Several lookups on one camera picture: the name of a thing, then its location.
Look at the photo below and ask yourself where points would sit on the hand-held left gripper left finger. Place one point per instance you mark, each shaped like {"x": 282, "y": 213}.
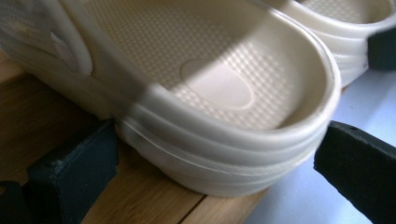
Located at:
{"x": 71, "y": 174}

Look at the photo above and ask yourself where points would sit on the cream foam clog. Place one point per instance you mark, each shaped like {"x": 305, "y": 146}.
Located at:
{"x": 218, "y": 93}
{"x": 339, "y": 18}

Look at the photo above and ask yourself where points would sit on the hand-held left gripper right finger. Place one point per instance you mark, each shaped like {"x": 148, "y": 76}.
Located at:
{"x": 361, "y": 168}

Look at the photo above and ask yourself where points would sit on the three-tier wooden shoe rack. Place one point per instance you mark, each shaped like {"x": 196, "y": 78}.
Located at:
{"x": 140, "y": 199}

